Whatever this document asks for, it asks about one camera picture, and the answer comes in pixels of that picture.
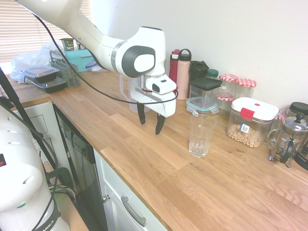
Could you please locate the glass French press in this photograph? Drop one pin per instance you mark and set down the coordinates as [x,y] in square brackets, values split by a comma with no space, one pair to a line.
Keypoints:
[294,130]

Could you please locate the white plastic bag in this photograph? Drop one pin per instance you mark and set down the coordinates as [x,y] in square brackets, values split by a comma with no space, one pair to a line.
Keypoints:
[29,57]

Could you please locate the metal cabinet knob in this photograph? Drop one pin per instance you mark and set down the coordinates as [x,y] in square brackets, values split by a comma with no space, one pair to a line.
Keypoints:
[106,198]

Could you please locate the brown yogurt cup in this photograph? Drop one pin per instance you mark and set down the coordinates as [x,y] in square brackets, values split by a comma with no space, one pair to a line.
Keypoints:
[81,45]

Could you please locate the red water bottle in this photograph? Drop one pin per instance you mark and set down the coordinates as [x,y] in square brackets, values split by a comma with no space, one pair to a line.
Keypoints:
[173,69]

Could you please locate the jar with green lid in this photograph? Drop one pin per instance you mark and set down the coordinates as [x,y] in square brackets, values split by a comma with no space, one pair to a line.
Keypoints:
[213,73]

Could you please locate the cereal container with white lid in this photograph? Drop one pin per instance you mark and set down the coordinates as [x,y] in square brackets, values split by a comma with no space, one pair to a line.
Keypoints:
[252,110]

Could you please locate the beige window blind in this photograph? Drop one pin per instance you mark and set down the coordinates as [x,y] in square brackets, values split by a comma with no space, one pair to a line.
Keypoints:
[16,36]

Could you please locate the glass container with teal lid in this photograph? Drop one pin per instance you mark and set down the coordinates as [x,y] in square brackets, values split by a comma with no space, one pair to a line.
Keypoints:
[202,103]

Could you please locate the black shaker bottle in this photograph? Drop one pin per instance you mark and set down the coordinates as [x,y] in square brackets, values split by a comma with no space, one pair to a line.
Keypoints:
[198,69]

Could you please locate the black food container clear lid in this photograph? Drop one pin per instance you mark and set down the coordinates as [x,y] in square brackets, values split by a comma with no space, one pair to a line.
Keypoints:
[39,73]
[50,86]

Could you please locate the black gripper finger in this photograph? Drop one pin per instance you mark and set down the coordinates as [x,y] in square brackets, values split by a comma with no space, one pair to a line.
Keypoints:
[159,125]
[142,114]

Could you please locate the clear zip bag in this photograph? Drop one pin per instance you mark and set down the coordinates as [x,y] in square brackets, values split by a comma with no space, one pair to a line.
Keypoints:
[92,67]

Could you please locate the green clamp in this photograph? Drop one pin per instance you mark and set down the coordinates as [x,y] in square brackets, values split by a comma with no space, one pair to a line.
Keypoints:
[60,171]

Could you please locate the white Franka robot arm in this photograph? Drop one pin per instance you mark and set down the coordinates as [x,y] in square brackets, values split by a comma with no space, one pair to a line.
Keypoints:
[144,48]

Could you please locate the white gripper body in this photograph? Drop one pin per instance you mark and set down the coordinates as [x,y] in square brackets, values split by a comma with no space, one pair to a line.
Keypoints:
[154,103]

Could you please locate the clear drinking glass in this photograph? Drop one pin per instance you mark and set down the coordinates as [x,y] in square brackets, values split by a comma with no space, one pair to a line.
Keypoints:
[202,134]

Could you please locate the white drawer cabinet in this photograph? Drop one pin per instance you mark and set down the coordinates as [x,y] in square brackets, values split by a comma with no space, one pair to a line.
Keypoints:
[113,183]

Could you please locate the clear glass mug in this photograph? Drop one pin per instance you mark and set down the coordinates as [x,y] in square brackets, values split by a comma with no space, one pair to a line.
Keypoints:
[284,114]

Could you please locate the grey cutlery basket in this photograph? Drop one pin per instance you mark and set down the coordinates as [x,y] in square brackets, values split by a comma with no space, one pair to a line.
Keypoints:
[72,77]

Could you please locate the black dishwasher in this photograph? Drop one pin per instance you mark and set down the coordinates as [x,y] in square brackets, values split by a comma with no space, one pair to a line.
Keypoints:
[81,168]

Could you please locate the green yogurt cup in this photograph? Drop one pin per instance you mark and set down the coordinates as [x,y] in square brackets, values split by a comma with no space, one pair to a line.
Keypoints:
[67,44]

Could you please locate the pink bottle with black lid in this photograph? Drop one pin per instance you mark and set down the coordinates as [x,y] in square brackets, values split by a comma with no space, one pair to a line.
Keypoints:
[183,72]

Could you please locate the teal bread box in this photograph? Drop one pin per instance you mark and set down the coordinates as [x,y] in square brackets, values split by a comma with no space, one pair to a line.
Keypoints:
[77,59]

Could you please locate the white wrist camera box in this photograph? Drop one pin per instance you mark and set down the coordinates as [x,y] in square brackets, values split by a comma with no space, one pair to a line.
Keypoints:
[161,85]

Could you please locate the square canister with black lid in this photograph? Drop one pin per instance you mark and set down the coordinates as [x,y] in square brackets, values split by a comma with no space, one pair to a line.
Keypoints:
[205,83]

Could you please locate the translucent plastic pitcher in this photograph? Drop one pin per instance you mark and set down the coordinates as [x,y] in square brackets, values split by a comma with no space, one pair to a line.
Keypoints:
[133,107]

